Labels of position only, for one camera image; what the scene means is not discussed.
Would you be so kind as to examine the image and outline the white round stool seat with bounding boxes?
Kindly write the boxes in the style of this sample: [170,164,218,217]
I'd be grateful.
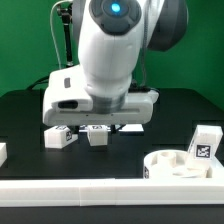
[143,149,209,179]

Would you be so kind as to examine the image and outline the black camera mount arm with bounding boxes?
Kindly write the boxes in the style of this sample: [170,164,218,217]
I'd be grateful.
[57,4,73,67]

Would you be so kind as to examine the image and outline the white block at left edge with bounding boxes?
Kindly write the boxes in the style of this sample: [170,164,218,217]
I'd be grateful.
[0,143,7,167]

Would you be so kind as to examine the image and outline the white sheet with markers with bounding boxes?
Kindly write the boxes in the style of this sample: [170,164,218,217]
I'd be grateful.
[79,124,144,132]

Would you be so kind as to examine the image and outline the white cable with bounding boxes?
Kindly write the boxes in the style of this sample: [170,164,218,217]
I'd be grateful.
[49,0,72,74]

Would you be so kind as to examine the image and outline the black cables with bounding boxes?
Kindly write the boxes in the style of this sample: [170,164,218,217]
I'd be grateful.
[26,75,51,91]

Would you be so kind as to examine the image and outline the white obstacle wall frame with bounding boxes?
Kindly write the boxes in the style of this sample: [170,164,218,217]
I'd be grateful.
[0,159,224,208]

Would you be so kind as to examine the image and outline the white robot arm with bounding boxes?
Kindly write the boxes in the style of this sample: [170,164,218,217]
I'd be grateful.
[42,0,188,126]

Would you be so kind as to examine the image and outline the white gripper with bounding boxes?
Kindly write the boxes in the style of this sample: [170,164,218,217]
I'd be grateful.
[42,66,159,134]

